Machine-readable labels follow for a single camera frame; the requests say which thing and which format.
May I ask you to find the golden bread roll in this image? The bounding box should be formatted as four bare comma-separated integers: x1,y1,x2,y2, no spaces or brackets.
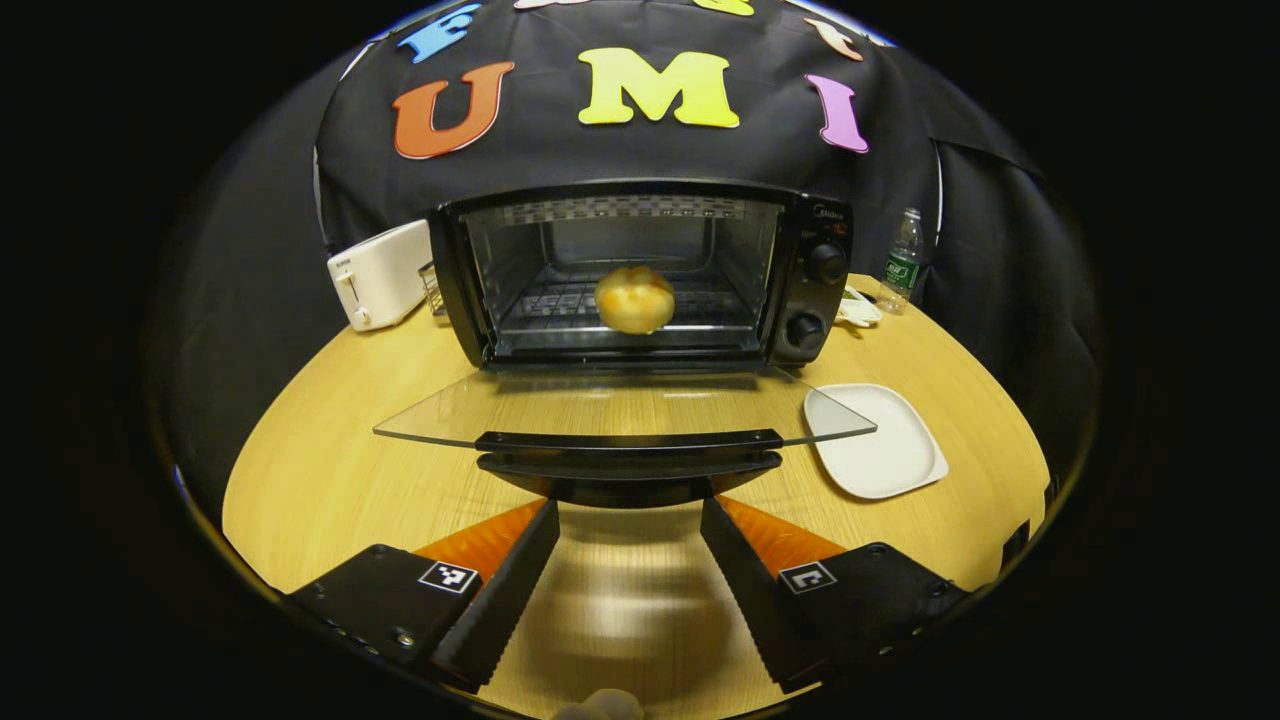
594,265,676,336

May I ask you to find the black electric oven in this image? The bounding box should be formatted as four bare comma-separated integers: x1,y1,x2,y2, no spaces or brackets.
373,178,879,509

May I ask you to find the white toaster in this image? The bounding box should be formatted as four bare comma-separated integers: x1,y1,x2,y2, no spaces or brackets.
327,219,436,332

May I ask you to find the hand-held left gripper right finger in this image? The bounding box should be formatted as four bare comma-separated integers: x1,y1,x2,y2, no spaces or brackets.
700,494,969,696

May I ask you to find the clear plastic water bottle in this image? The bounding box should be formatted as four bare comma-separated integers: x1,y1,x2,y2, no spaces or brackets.
877,207,925,316

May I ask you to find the white square plate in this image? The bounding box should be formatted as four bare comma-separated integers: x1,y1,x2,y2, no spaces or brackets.
803,383,950,501

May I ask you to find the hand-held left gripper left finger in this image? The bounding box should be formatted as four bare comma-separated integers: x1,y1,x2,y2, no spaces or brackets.
285,497,561,693

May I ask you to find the white divided dish with grains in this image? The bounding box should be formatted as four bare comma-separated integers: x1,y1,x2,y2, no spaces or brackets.
835,283,884,330

